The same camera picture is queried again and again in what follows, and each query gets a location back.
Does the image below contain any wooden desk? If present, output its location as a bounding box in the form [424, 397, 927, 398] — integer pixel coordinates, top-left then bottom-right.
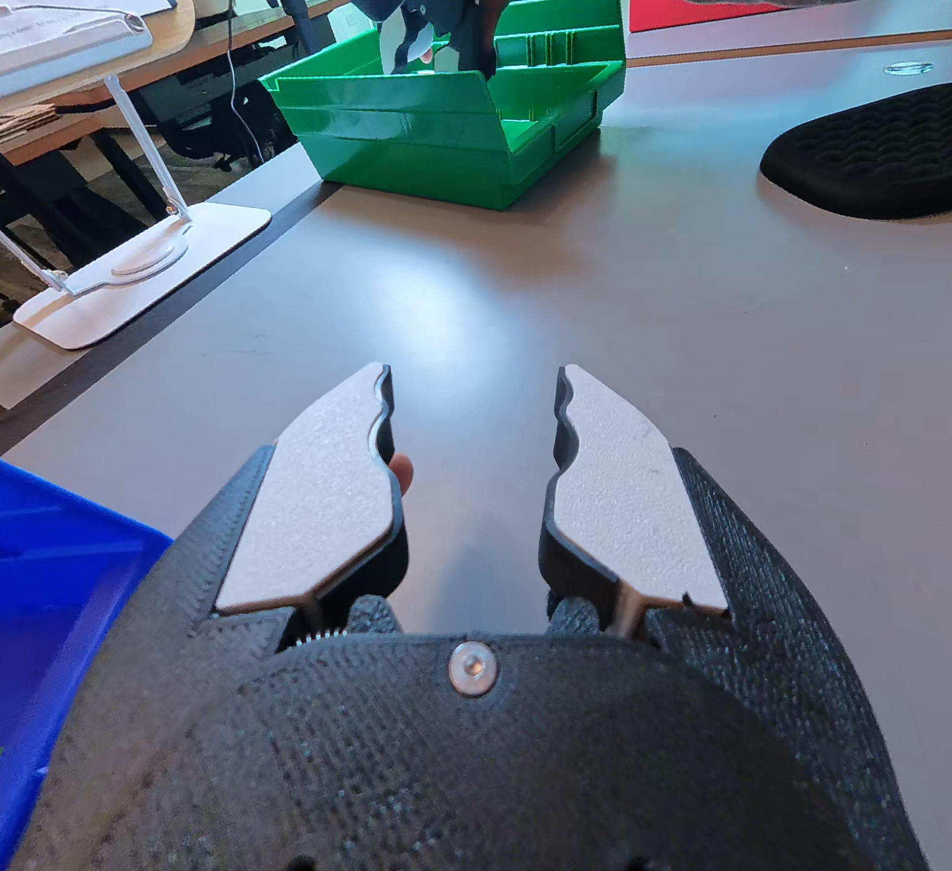
[0, 0, 373, 166]

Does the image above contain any red panel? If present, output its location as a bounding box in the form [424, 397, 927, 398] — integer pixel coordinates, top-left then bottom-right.
[628, 0, 789, 33]

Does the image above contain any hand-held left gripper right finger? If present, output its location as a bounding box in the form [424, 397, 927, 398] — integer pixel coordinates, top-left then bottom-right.
[537, 364, 730, 638]

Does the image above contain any green plastic bin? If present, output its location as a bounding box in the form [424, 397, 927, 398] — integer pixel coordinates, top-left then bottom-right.
[259, 0, 628, 212]

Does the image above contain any blue plastic bin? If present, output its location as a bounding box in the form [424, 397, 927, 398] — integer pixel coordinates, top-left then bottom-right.
[0, 458, 174, 835]

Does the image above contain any black wrist rest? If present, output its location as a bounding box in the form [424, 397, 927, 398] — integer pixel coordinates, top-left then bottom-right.
[760, 83, 952, 221]

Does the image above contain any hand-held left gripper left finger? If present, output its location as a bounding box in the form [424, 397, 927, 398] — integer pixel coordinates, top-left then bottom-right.
[214, 363, 410, 636]

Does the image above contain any white desktop stand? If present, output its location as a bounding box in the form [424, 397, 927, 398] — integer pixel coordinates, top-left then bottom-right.
[0, 4, 272, 351]

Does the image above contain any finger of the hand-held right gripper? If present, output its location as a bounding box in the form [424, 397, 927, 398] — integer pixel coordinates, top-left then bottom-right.
[413, 23, 451, 69]
[381, 12, 419, 75]

